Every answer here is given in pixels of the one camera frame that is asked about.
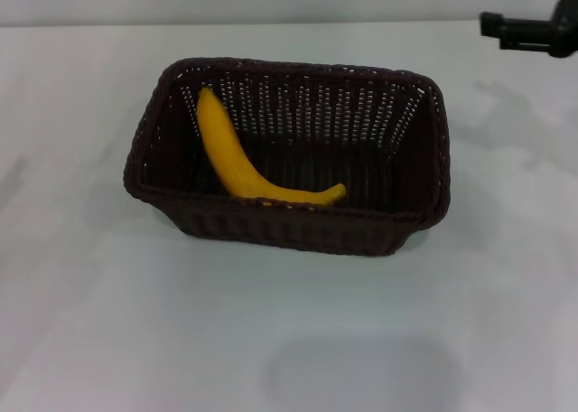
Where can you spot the dark brown woven basket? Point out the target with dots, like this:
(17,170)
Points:
(293,231)

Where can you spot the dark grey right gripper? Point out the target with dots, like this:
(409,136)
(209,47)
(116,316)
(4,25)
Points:
(566,28)

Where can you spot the yellow banana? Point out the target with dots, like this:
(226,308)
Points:
(226,150)

